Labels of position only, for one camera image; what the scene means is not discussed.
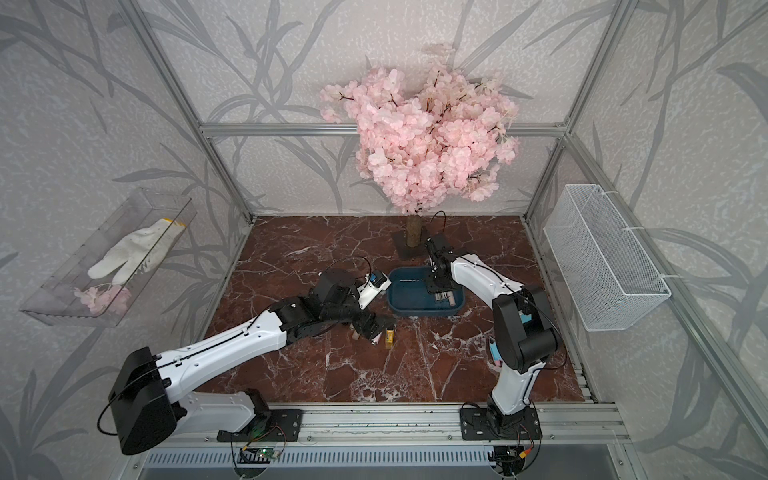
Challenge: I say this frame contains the teal plastic storage box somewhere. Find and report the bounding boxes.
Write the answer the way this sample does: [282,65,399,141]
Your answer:
[387,266,465,317]

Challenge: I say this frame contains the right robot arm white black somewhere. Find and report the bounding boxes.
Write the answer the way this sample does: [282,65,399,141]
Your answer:
[425,234,561,418]

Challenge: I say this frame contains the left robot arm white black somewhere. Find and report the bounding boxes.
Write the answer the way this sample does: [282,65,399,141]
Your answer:
[105,269,391,455]

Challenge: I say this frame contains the gold black square lipstick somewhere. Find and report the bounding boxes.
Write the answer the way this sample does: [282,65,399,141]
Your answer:
[385,329,395,350]

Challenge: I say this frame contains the pink cherry blossom tree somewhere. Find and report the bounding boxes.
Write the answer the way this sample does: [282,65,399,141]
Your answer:
[320,43,519,258]

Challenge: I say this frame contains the pink teal toy object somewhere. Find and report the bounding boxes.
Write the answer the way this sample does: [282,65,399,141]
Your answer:
[488,339,503,367]

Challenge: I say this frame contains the left green circuit board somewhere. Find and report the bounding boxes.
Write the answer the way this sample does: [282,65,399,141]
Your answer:
[237,447,284,465]

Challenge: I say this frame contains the white work glove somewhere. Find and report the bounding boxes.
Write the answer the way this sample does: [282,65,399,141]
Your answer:
[87,218,186,286]

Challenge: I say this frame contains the pink flower sprig on shelf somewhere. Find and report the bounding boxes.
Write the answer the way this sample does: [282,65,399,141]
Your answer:
[74,284,132,315]

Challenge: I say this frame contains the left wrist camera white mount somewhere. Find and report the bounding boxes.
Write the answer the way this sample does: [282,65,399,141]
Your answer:
[358,270,391,310]

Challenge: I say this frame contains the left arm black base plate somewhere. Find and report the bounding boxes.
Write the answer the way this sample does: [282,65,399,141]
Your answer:
[216,409,304,443]

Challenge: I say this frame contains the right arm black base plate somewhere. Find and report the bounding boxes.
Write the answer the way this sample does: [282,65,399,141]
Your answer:
[459,402,542,442]

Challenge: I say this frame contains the white wire mesh basket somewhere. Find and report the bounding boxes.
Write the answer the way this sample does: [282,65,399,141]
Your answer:
[544,184,672,332]

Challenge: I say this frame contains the right circuit board with wires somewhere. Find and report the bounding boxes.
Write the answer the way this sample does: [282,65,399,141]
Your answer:
[488,446,534,478]

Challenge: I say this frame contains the aluminium front rail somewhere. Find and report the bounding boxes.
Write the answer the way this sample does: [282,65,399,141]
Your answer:
[160,394,630,448]

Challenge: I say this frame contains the clear acrylic wall shelf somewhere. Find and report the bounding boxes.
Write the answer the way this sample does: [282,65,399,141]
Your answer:
[20,188,197,327]

